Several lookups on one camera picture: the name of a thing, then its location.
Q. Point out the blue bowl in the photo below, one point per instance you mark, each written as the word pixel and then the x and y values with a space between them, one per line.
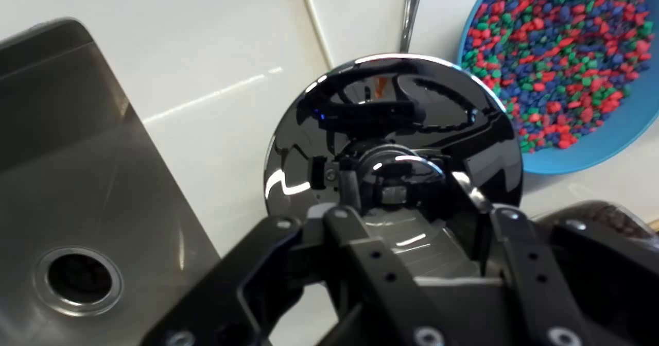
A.
pixel 618 135

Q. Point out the dark glass jar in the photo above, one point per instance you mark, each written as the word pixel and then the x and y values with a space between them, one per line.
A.
pixel 607 214

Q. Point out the heap of coloured gravel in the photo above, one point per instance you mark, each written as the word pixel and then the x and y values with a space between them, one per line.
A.
pixel 561 47

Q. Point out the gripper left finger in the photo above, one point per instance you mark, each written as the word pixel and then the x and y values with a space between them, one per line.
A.
pixel 381 279

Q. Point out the chrome tap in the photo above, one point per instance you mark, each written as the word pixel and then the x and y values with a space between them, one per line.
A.
pixel 413 11

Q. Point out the stainless steel sink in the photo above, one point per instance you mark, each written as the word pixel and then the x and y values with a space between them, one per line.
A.
pixel 77 181

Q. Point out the glass container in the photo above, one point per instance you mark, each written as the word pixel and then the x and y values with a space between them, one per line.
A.
pixel 412 245

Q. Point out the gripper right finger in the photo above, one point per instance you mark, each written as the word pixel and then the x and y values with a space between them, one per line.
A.
pixel 592 284

